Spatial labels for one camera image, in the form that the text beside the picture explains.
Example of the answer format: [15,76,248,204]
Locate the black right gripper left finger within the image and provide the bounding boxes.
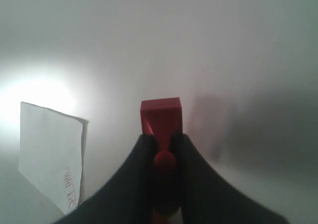
[57,135,157,224]

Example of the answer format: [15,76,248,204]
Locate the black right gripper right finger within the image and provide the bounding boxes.
[170,133,288,224]

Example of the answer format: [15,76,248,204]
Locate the red stamp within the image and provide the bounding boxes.
[140,97,183,224]

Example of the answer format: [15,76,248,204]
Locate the white paper sheet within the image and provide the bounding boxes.
[18,102,88,214]

